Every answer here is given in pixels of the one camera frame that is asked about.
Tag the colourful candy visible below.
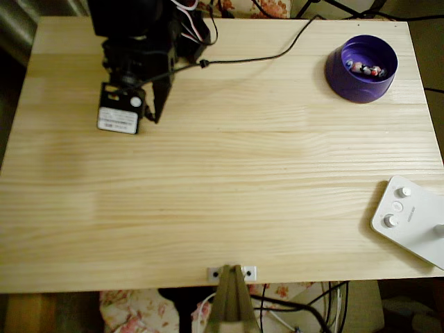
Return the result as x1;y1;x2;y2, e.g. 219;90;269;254
345;59;389;79

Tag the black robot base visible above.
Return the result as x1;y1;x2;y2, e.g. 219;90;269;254
176;9;212;64

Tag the purple plastic bowl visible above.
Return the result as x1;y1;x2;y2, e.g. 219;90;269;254
324;34;400;104

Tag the grey fabric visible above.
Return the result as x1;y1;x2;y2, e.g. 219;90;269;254
0;0;89;67

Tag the floral cushion with red flowers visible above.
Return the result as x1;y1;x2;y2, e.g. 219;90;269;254
199;0;292;19

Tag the black tripod stand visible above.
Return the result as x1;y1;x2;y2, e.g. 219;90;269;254
296;0;386;20

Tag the floral cloth with pink roses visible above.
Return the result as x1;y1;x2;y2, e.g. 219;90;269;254
99;281;330;333

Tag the white lamp base with knobs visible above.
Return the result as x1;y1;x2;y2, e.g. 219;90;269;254
370;176;444;271

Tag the black camera cable with bead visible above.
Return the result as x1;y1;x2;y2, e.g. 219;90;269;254
137;15;322;87

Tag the red white servo wire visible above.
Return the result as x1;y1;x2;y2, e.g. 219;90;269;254
171;0;205;44

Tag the thin black base cable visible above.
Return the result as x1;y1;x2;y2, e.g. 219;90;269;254
203;0;220;45

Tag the grey metal bracket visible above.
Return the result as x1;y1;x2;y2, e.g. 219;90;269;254
207;266;257;280

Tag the white floor cable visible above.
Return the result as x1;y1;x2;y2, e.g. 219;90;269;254
192;292;218;329

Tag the table clamp with bracket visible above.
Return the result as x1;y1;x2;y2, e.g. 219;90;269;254
207;264;261;333

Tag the thick black floor cable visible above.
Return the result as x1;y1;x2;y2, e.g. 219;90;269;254
250;293;330;333

